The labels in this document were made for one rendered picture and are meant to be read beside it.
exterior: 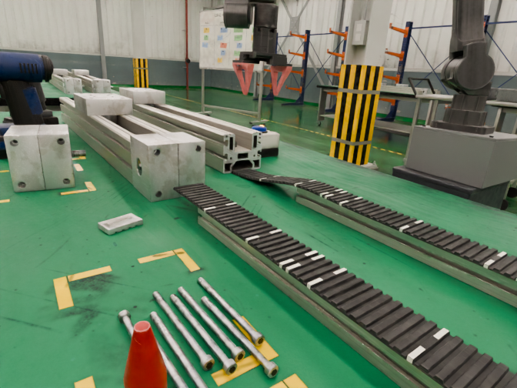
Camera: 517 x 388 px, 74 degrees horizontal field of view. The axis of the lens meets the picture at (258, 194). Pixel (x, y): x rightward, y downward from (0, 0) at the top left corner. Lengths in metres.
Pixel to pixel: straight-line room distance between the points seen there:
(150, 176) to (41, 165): 0.19
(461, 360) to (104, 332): 0.27
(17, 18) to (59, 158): 15.01
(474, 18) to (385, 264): 0.64
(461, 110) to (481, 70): 0.09
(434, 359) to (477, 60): 0.73
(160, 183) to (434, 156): 0.64
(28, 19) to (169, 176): 15.14
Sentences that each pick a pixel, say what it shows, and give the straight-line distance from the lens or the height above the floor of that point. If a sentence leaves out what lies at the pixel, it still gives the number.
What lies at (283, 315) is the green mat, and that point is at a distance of 0.34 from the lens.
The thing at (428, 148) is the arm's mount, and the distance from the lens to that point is 0.93.
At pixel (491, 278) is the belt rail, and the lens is 0.45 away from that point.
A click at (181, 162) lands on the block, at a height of 0.84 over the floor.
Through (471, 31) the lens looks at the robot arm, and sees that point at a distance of 0.95.
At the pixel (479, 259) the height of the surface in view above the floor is 0.81.
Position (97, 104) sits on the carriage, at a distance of 0.96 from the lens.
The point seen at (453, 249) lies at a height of 0.81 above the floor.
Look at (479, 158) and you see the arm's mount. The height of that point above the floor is 0.84.
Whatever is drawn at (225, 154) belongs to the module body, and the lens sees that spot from 0.75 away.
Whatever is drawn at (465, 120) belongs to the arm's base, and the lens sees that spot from 0.93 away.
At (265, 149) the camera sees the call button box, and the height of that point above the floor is 0.80.
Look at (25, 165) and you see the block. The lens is 0.68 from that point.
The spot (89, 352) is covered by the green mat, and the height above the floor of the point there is 0.78.
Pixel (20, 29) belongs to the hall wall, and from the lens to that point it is 15.63.
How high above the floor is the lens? 0.99
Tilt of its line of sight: 20 degrees down
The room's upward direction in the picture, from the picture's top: 4 degrees clockwise
